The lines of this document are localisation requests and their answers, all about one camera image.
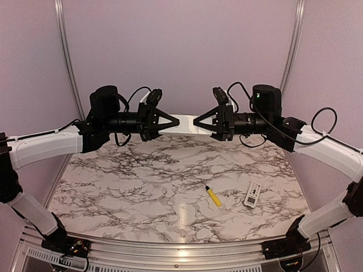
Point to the right aluminium corner post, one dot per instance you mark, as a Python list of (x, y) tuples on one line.
[(294, 44)]

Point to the aluminium front rail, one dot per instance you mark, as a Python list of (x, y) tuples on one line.
[(118, 255)]

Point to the left aluminium corner post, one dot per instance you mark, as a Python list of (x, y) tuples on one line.
[(61, 22)]

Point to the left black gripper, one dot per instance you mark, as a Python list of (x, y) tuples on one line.
[(147, 119)]

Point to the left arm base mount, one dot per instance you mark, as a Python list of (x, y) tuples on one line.
[(69, 246)]

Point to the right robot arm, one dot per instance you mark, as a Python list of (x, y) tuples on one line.
[(292, 135)]

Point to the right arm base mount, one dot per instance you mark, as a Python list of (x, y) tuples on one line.
[(284, 247)]

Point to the yellow handled screwdriver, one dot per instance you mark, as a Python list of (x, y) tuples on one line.
[(213, 197)]

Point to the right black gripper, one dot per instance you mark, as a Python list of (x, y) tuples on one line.
[(225, 115)]

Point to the small white remote control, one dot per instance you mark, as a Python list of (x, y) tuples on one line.
[(252, 195)]

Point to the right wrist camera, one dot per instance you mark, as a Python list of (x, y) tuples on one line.
[(223, 98)]

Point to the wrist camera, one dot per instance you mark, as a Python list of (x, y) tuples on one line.
[(223, 98), (152, 98)]

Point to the aluminium corner post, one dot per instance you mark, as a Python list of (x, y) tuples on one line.
[(61, 22), (294, 44)]

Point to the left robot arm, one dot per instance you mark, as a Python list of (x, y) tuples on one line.
[(109, 114)]

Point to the large white remote control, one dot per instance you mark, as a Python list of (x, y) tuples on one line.
[(185, 127)]

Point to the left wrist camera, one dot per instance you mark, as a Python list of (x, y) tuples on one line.
[(152, 98)]

